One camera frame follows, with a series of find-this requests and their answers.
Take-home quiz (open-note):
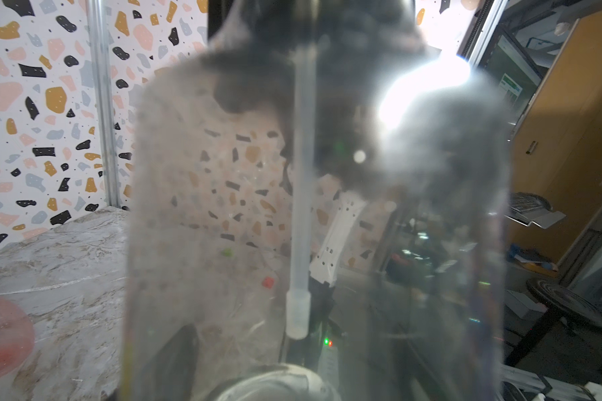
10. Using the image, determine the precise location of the dark smoky spray bottle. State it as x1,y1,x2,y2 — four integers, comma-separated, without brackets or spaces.
114,1,510,400

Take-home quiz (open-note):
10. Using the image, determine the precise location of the pink transparent spray bottle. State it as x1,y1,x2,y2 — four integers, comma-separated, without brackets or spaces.
0,297,35,379

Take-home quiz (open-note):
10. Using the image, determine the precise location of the small red block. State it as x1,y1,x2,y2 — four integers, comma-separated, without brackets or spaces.
262,277,275,289

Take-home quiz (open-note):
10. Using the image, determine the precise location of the aluminium frame post right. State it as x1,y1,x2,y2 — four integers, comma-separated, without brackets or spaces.
86,0,121,208

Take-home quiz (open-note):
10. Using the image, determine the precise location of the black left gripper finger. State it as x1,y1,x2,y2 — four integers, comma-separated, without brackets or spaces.
130,324,199,400

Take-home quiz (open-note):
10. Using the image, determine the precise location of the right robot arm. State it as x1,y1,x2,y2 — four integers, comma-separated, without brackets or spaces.
279,190,367,373

